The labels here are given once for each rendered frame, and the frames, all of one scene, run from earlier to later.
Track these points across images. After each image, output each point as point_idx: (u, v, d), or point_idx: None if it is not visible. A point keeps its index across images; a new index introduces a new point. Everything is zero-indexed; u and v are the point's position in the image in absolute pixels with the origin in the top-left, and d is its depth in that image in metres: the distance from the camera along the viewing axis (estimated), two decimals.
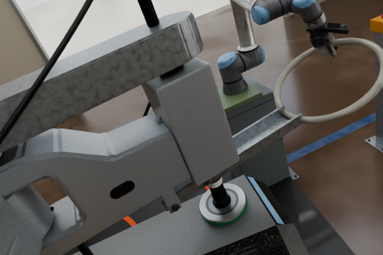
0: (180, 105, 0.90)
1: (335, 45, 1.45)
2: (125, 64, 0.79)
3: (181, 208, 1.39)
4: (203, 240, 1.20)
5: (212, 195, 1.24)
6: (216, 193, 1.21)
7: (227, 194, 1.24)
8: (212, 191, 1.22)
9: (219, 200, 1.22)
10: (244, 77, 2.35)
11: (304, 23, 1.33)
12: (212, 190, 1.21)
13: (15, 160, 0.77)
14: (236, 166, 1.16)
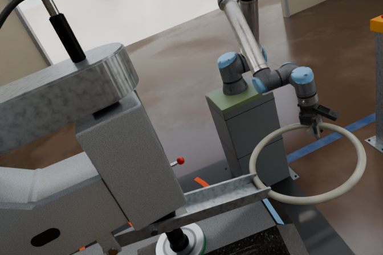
0: (106, 149, 0.81)
1: (321, 127, 1.46)
2: (33, 110, 0.70)
3: (181, 208, 1.39)
4: None
5: (167, 237, 1.17)
6: (170, 237, 1.13)
7: (183, 238, 1.16)
8: (166, 234, 1.14)
9: (174, 243, 1.15)
10: (244, 77, 2.35)
11: (297, 97, 1.35)
12: (166, 233, 1.13)
13: None
14: (190, 223, 1.09)
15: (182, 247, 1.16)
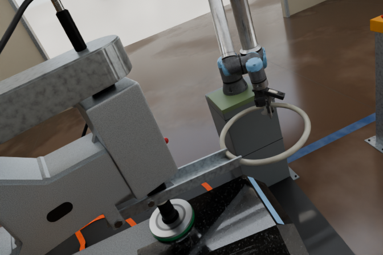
0: (112, 123, 0.94)
1: (272, 109, 1.76)
2: (52, 89, 0.82)
3: None
4: (203, 240, 1.20)
5: (160, 212, 1.30)
6: (163, 209, 1.27)
7: (174, 210, 1.31)
8: (159, 208, 1.28)
9: (167, 216, 1.28)
10: (244, 77, 2.35)
11: (252, 83, 1.63)
12: (159, 207, 1.26)
13: None
14: (180, 193, 1.25)
15: (166, 221, 1.30)
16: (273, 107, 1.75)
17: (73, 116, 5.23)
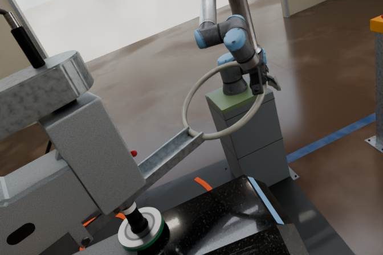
0: (74, 139, 0.93)
1: (280, 86, 1.32)
2: (7, 107, 0.80)
3: (181, 208, 1.39)
4: (203, 240, 1.20)
5: (128, 222, 1.27)
6: (131, 219, 1.24)
7: (143, 218, 1.28)
8: (127, 218, 1.25)
9: (135, 225, 1.25)
10: (244, 77, 2.35)
11: None
12: (127, 217, 1.24)
13: None
14: (146, 189, 1.21)
15: (145, 219, 1.32)
16: (278, 86, 1.31)
17: None
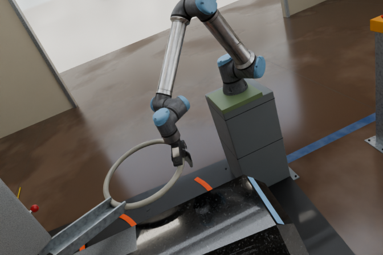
0: None
1: (192, 163, 1.56)
2: None
3: (181, 208, 1.39)
4: (203, 240, 1.20)
5: None
6: None
7: None
8: None
9: None
10: None
11: None
12: None
13: None
14: None
15: None
16: (192, 163, 1.55)
17: (73, 116, 5.23)
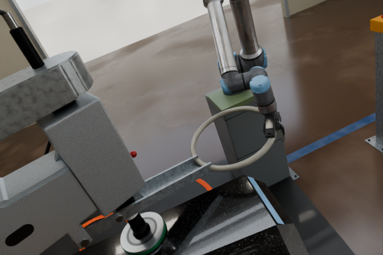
0: (73, 140, 0.93)
1: (285, 138, 1.46)
2: (5, 109, 0.79)
3: (181, 208, 1.39)
4: (203, 240, 1.20)
5: (130, 227, 1.28)
6: (133, 224, 1.25)
7: (145, 223, 1.29)
8: (129, 223, 1.26)
9: (138, 230, 1.26)
10: None
11: None
12: (129, 222, 1.25)
13: None
14: (150, 205, 1.24)
15: None
16: (284, 138, 1.45)
17: None
